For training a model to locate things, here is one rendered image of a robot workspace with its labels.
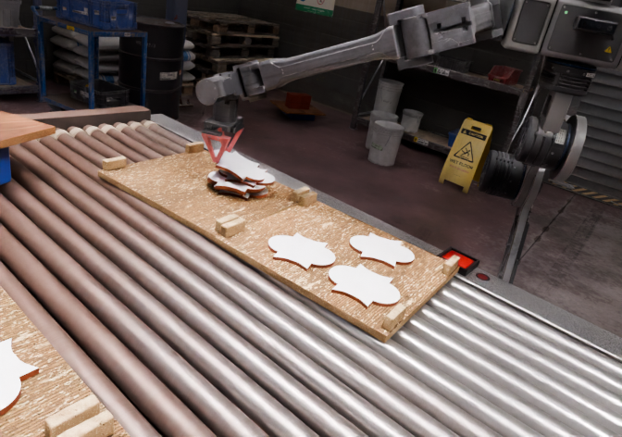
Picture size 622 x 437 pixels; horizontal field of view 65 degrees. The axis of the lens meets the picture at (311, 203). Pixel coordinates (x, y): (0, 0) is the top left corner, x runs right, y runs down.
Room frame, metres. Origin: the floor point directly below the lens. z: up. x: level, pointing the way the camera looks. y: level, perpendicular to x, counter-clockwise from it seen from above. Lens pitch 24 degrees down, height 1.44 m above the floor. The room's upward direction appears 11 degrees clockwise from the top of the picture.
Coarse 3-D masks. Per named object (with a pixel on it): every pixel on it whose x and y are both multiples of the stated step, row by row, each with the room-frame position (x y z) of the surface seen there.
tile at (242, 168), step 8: (216, 152) 1.15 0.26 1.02; (224, 152) 1.17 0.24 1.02; (224, 160) 1.13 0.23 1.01; (232, 160) 1.15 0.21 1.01; (240, 160) 1.17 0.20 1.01; (248, 160) 1.19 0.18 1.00; (224, 168) 1.09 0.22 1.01; (232, 168) 1.11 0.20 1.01; (240, 168) 1.13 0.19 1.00; (248, 168) 1.15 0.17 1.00; (256, 168) 1.17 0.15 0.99; (240, 176) 1.09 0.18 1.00; (248, 176) 1.11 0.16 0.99; (256, 176) 1.13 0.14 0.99; (264, 176) 1.14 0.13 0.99
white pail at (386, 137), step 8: (376, 120) 4.68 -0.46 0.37; (384, 120) 4.74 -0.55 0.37; (376, 128) 4.55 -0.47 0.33; (384, 128) 4.48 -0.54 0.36; (392, 128) 4.73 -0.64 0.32; (400, 128) 4.68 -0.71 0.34; (376, 136) 4.53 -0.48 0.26; (384, 136) 4.49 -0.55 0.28; (392, 136) 4.47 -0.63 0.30; (400, 136) 4.52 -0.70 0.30; (376, 144) 4.52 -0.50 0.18; (384, 144) 4.49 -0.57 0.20; (392, 144) 4.49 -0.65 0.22; (376, 152) 4.51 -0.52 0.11; (384, 152) 4.48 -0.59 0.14; (392, 152) 4.51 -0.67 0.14; (376, 160) 4.50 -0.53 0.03; (384, 160) 4.49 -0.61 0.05; (392, 160) 4.53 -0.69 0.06
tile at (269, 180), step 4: (220, 172) 1.14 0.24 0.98; (224, 172) 1.14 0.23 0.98; (228, 172) 1.15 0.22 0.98; (264, 172) 1.19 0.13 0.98; (224, 176) 1.13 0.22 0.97; (228, 176) 1.12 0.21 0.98; (232, 176) 1.13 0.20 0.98; (268, 176) 1.17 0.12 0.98; (272, 176) 1.18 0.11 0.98; (228, 180) 1.11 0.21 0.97; (232, 180) 1.11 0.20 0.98; (236, 180) 1.11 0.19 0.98; (244, 180) 1.12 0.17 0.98; (264, 180) 1.14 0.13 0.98; (268, 180) 1.15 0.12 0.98; (272, 180) 1.15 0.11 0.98; (248, 184) 1.11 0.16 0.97; (252, 184) 1.10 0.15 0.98; (256, 184) 1.12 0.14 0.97; (260, 184) 1.12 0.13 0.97; (264, 184) 1.13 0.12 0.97; (268, 184) 1.13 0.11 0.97
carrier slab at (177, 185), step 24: (144, 168) 1.17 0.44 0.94; (168, 168) 1.20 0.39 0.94; (192, 168) 1.23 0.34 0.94; (216, 168) 1.27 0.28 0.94; (144, 192) 1.03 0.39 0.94; (168, 192) 1.06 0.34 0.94; (192, 192) 1.08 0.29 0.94; (216, 192) 1.11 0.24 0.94; (288, 192) 1.20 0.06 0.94; (192, 216) 0.96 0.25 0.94; (216, 216) 0.98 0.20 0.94; (240, 216) 1.00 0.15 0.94; (264, 216) 1.03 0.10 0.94
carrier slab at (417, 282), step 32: (256, 224) 0.98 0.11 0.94; (288, 224) 1.01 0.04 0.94; (320, 224) 1.04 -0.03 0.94; (352, 224) 1.07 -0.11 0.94; (256, 256) 0.84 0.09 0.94; (352, 256) 0.91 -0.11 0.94; (416, 256) 0.97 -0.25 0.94; (320, 288) 0.77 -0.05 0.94; (416, 288) 0.84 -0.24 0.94; (352, 320) 0.71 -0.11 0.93
